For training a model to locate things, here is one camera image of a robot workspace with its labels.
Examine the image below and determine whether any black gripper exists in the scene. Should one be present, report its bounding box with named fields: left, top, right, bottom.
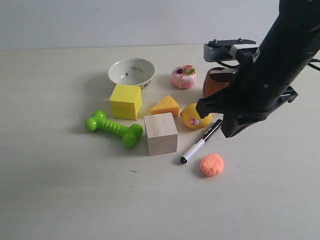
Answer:
left=195, top=77, right=298, bottom=138

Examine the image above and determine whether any orange play dough ball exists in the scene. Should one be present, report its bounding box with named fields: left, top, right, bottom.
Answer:
left=200, top=153, right=224, bottom=177

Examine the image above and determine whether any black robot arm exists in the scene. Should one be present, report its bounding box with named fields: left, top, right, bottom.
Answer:
left=196, top=0, right=320, bottom=138

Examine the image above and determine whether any brown wooden cup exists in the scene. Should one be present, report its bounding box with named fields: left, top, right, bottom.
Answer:
left=202, top=67, right=236, bottom=98

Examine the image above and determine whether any yellow lemon with sticker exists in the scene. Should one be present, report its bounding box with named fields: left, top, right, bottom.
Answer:
left=180, top=103, right=214, bottom=130

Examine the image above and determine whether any pink toy cake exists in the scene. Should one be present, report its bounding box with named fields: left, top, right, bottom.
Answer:
left=171, top=64, right=197, bottom=90

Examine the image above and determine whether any orange cheese wedge toy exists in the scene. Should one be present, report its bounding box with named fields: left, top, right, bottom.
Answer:
left=150, top=95, right=180, bottom=117

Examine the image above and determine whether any black and white marker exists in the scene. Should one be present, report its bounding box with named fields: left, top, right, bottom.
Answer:
left=179, top=119, right=223, bottom=164

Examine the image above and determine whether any light wooden cube block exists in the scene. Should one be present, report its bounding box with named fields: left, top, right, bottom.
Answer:
left=144, top=112, right=178, bottom=156

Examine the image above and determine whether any white ceramic bowl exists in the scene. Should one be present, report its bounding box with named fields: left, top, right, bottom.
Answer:
left=107, top=57, right=156, bottom=89

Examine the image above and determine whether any yellow cube block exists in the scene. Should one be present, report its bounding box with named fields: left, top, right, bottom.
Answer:
left=109, top=84, right=142, bottom=121

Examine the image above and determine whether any green bone dog toy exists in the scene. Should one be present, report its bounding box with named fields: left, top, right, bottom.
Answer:
left=84, top=110, right=143, bottom=147

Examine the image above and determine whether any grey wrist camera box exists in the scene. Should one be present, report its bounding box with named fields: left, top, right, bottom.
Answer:
left=203, top=38, right=258, bottom=63

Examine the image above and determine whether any black cable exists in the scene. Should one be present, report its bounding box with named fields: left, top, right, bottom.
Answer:
left=307, top=57, right=320, bottom=72

